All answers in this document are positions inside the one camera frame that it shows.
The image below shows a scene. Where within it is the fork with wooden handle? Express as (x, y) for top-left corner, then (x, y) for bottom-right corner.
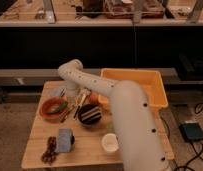
(60, 105), (75, 123)

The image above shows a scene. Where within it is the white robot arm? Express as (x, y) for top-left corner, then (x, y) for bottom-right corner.
(58, 59), (172, 171)

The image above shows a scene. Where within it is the yellow plastic tray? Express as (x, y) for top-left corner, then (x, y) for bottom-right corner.
(100, 68), (168, 112)

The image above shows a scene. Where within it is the orange fruit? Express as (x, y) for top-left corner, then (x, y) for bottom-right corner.
(89, 93), (99, 104)

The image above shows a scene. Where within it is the black bowl with cake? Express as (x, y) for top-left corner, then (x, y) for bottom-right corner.
(78, 104), (102, 125)

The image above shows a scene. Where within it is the green small object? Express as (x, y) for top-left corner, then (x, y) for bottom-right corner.
(106, 123), (114, 132)

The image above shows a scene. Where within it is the green vegetable in bowl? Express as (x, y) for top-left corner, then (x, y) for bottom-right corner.
(46, 101), (69, 116)

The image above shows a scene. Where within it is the grey cloth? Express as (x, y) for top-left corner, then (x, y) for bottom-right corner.
(49, 86), (65, 97)

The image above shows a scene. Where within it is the white cup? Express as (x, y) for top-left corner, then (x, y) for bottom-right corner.
(101, 133), (119, 154)

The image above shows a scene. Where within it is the orange bowl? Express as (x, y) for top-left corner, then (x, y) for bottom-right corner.
(39, 97), (68, 123)

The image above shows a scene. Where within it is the wooden small table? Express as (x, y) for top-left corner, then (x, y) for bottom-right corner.
(21, 81), (174, 171)

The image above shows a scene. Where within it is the blue grey sponge block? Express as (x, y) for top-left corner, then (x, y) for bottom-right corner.
(56, 128), (72, 153)

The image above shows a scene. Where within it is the brown basket on shelf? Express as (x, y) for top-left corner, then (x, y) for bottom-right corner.
(103, 0), (164, 19)

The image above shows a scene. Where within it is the black foot pedal box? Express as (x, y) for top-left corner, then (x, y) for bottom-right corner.
(179, 123), (203, 142)

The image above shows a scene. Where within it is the long metal bench rail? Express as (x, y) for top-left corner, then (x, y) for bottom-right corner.
(0, 68), (179, 86)

